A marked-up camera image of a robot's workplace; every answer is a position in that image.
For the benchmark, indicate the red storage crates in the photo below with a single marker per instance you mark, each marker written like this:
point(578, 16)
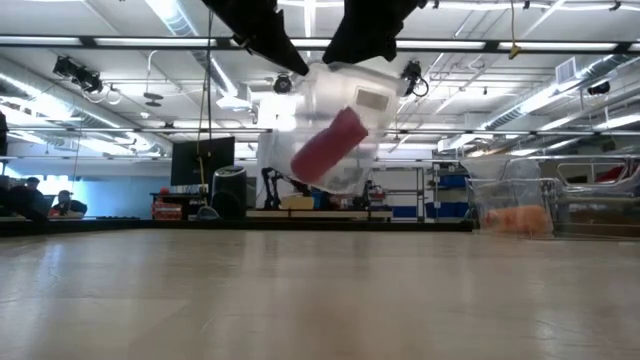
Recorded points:
point(167, 210)

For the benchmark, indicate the thin black robot arm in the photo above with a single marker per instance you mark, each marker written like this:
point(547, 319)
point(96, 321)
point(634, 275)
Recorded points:
point(270, 187)
point(364, 197)

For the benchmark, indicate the clear zip bag with roll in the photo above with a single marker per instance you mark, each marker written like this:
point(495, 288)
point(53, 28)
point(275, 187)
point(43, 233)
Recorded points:
point(500, 190)

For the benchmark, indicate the person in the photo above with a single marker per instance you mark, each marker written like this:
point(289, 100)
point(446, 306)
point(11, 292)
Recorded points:
point(30, 200)
point(67, 205)

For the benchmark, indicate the blue storage bins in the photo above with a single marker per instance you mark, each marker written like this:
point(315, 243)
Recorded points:
point(452, 181)

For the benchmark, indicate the black mounted camera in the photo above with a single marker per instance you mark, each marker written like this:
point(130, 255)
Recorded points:
point(80, 76)
point(282, 84)
point(412, 72)

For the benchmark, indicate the red storage bin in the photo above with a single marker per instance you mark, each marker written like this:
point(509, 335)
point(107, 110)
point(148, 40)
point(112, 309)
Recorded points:
point(610, 175)

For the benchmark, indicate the orange bandage roll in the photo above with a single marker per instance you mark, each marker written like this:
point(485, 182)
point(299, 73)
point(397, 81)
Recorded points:
point(515, 220)

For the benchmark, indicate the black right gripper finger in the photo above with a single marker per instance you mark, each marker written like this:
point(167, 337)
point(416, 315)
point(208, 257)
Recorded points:
point(382, 42)
point(347, 45)

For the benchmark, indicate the black monitor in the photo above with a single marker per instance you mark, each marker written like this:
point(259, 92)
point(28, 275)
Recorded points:
point(200, 160)

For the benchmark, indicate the wooden workbench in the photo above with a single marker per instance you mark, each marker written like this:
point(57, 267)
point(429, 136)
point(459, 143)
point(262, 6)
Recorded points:
point(325, 214)

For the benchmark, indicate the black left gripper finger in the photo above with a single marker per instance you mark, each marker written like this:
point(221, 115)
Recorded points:
point(287, 47)
point(272, 52)

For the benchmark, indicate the white ceiling vent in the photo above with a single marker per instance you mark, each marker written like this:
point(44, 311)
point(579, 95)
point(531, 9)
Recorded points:
point(567, 70)

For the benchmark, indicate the black ceiling fixture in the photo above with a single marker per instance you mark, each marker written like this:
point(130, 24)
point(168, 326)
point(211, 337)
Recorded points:
point(598, 88)

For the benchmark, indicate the tan cardboard box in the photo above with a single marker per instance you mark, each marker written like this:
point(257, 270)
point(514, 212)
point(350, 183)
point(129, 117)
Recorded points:
point(297, 202)

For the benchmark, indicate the pink elastic bandage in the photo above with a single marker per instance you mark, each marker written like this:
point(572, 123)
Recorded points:
point(327, 147)

